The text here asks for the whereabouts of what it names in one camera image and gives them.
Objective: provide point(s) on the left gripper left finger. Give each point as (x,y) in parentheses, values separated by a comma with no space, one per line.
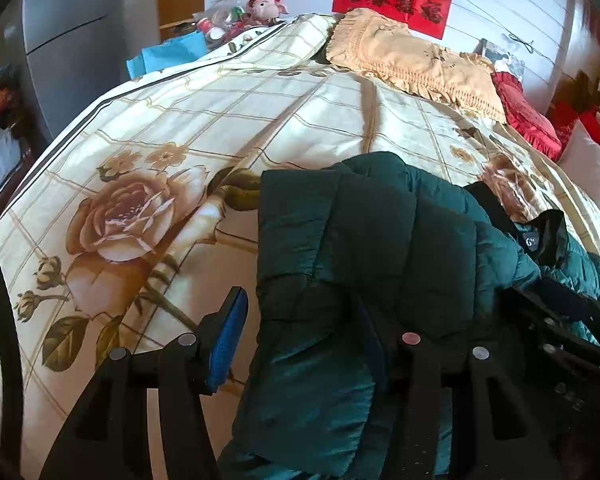
(106,434)

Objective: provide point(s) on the pig plush toy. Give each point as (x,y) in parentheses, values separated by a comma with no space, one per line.
(264,12)

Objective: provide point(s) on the beige fringed pillow cover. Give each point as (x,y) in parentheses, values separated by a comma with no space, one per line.
(368,43)

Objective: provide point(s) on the red heart cushion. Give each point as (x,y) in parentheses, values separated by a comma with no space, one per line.
(533,126)

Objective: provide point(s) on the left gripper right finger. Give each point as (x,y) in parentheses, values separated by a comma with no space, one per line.
(493,435)

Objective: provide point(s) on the framed photo on headboard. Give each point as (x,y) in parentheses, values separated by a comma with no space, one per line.
(502,60)

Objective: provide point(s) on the dark green puffer jacket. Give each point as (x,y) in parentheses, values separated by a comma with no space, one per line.
(350,258)

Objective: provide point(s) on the grey refrigerator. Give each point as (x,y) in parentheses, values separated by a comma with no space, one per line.
(73,53)

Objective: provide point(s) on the floral cream bedspread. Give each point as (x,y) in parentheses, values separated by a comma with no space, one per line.
(142,214)

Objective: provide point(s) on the white pillow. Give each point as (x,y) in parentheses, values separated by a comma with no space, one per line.
(581,161)

